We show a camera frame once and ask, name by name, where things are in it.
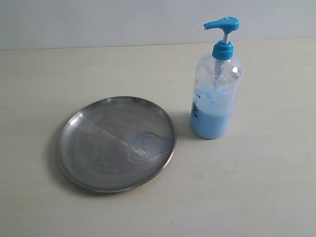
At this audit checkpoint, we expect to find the round stainless steel plate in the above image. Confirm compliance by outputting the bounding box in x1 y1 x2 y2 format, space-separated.
56 96 176 193

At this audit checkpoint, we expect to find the blue pump soap bottle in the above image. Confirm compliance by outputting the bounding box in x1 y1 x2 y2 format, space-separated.
190 16 242 139

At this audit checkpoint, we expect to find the blue soap blob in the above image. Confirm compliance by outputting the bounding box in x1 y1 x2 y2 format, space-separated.
127 131 173 163

